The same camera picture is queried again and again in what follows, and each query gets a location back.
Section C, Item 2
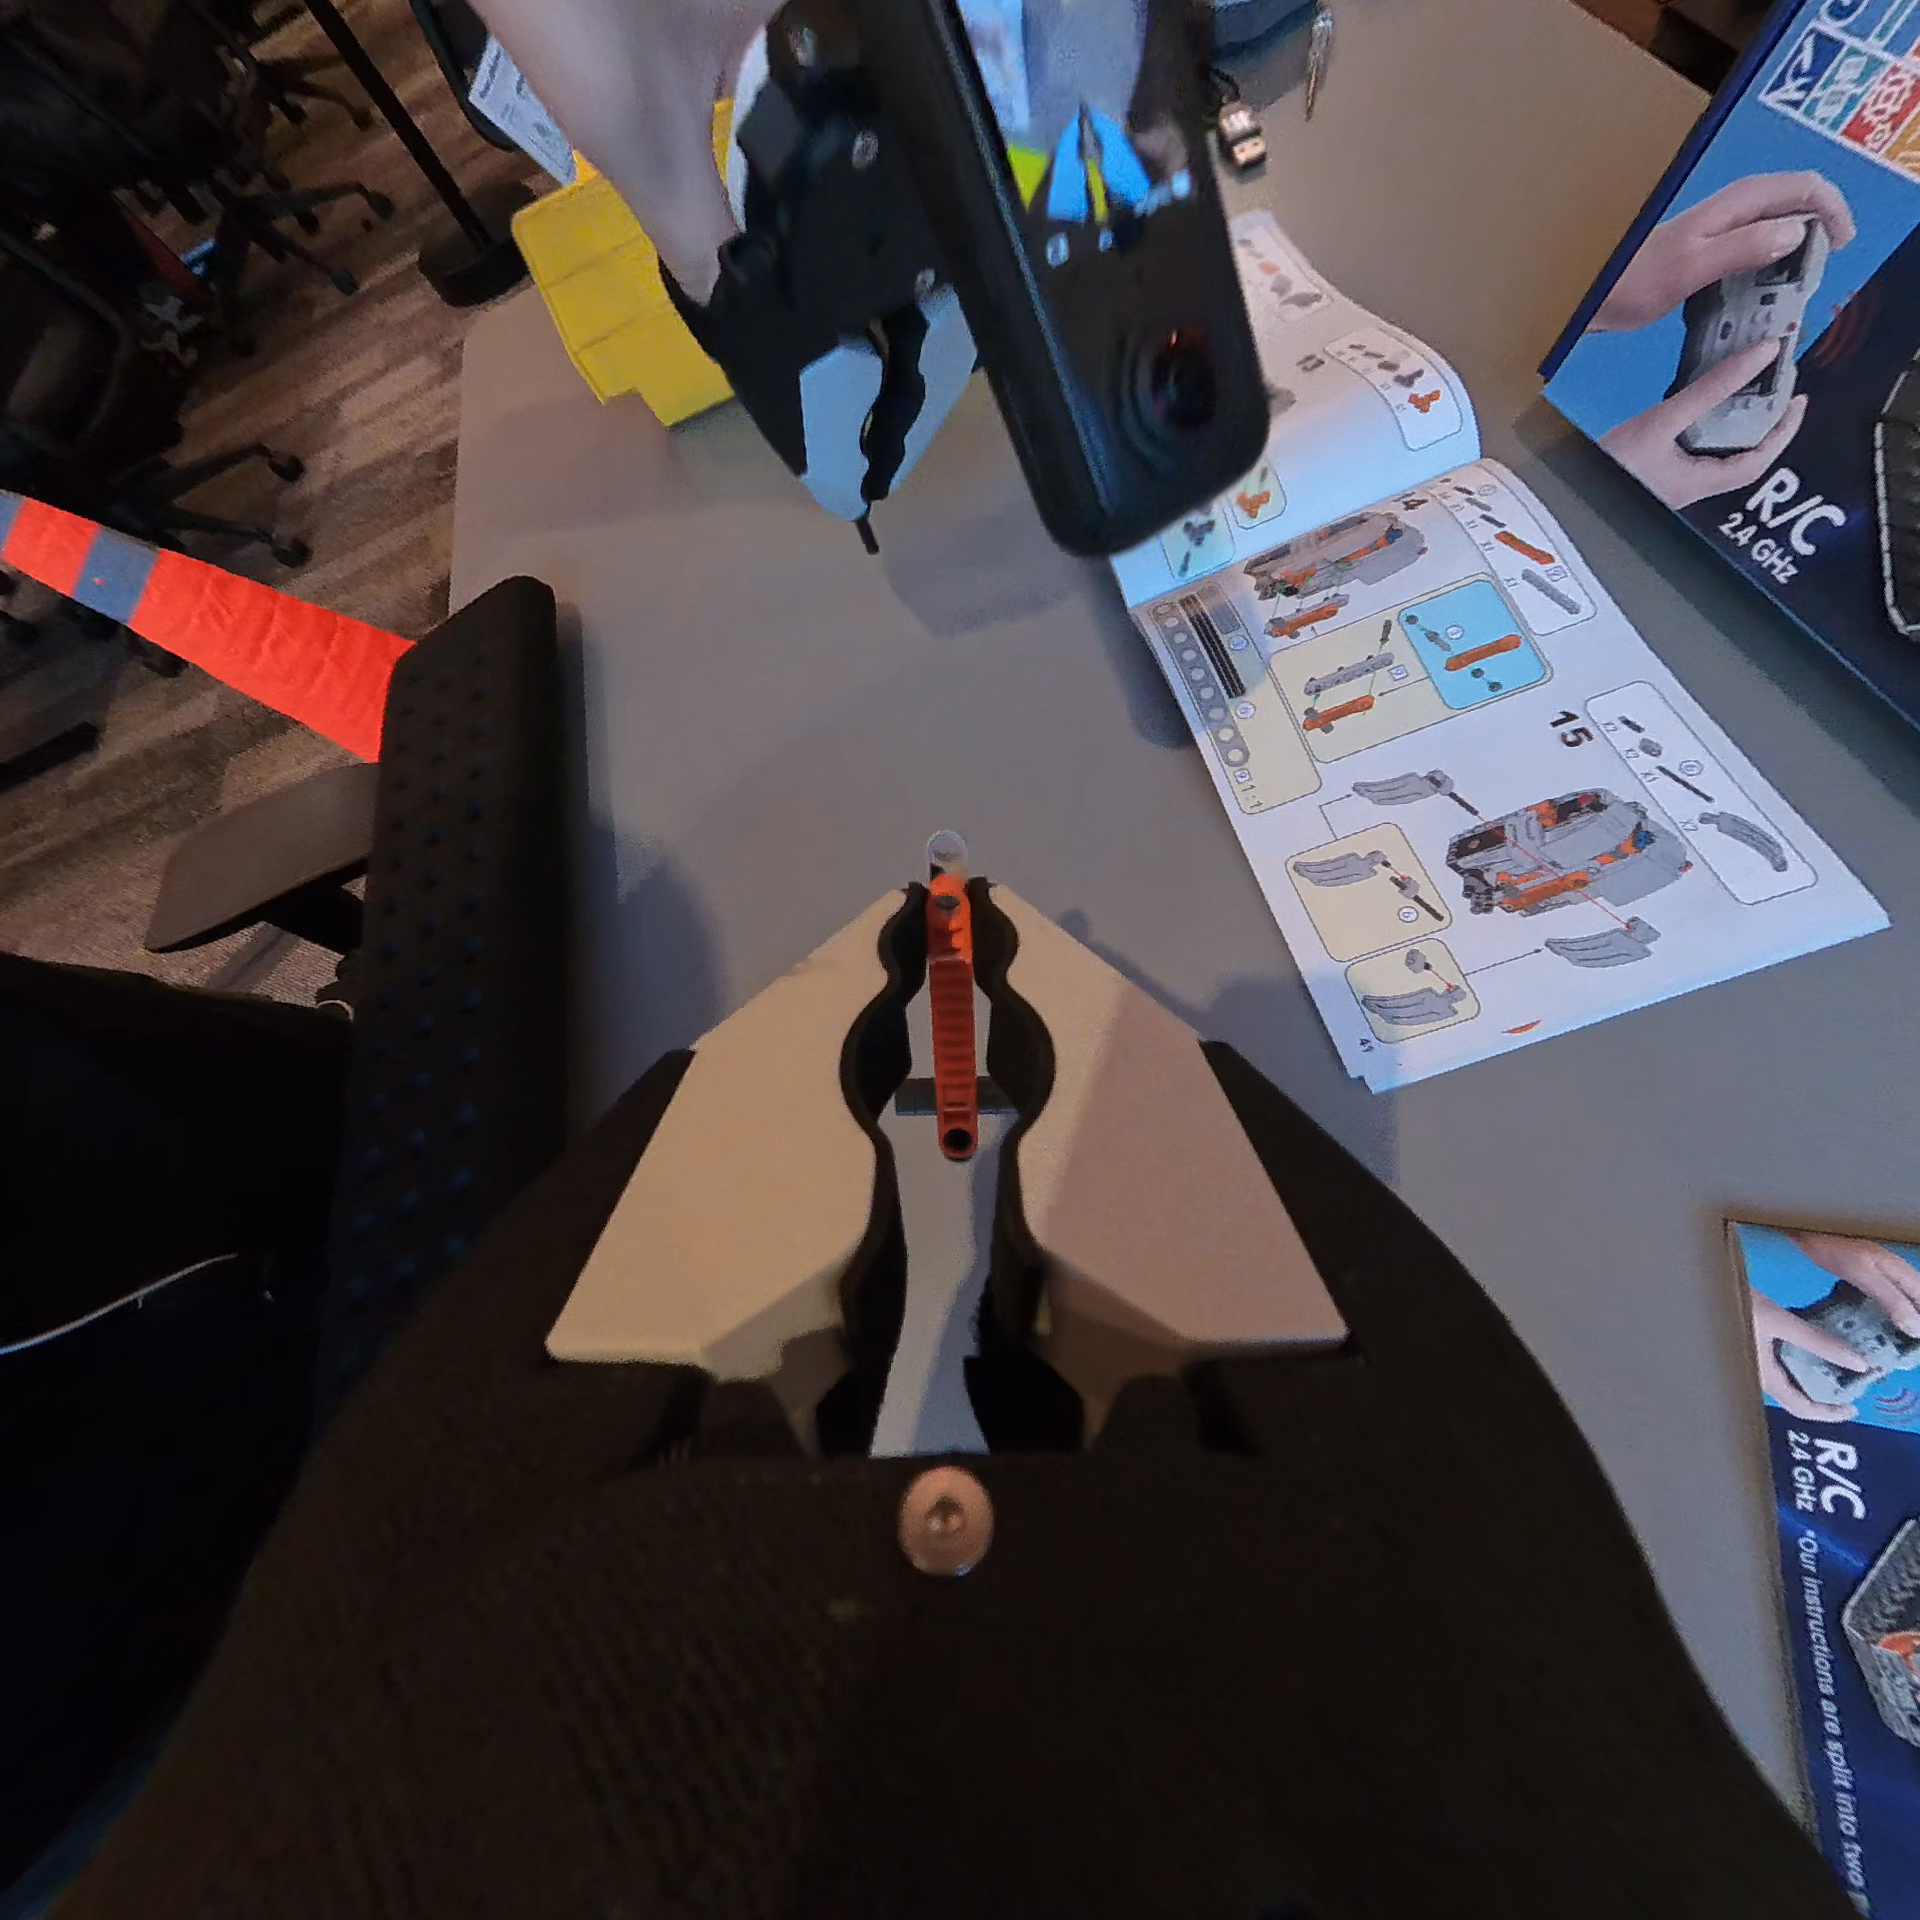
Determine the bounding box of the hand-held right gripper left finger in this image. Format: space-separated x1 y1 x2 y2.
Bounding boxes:
545 883 921 1456

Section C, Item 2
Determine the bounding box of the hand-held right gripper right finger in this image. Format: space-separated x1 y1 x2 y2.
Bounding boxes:
973 883 1346 1456

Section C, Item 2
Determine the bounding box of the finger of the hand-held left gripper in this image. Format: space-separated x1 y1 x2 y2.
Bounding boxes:
792 333 890 524
873 282 986 511

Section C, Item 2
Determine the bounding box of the orange toy beam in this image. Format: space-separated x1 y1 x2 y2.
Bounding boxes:
926 874 986 1161

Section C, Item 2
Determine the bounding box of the grey desk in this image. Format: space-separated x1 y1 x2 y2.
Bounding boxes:
449 0 1920 1847

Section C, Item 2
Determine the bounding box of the person's left hand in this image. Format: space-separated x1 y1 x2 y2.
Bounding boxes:
465 0 799 308

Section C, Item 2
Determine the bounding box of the yellow plastic bin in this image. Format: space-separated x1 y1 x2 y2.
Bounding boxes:
511 93 753 432

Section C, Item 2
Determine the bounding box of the white printed label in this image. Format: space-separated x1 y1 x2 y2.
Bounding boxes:
465 29 578 189

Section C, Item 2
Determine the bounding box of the black metal table leg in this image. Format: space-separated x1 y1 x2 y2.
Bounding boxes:
306 0 531 308

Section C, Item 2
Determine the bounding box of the open instruction booklet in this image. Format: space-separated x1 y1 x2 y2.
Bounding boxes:
1113 208 1894 1097

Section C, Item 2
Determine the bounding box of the black office chair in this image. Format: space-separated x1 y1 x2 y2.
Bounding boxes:
0 225 313 572
136 0 397 296

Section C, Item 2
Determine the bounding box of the grey flat armrest pad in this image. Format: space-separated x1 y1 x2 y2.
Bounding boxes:
143 765 378 953

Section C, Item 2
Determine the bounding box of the orange grey striped tape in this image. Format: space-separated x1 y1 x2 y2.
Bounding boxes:
0 487 418 768

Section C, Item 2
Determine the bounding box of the blue toy box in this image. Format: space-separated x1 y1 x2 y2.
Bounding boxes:
1536 0 1920 707

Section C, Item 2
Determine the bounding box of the thin white cable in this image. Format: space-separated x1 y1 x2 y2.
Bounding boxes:
0 1253 242 1360

